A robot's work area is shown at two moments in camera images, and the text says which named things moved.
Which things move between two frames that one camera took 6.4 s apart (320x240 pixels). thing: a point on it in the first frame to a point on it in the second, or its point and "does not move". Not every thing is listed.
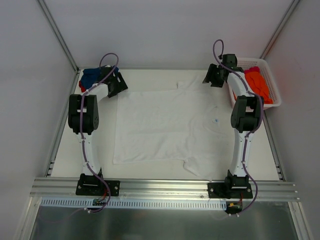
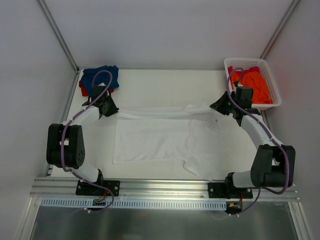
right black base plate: x=230 y=190 does not move
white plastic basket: x=259 y=80 does not move
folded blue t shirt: x=90 y=77 does not move
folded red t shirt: x=83 y=88 does not move
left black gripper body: x=118 y=83 to x=109 y=107
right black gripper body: x=213 y=75 to x=222 y=104
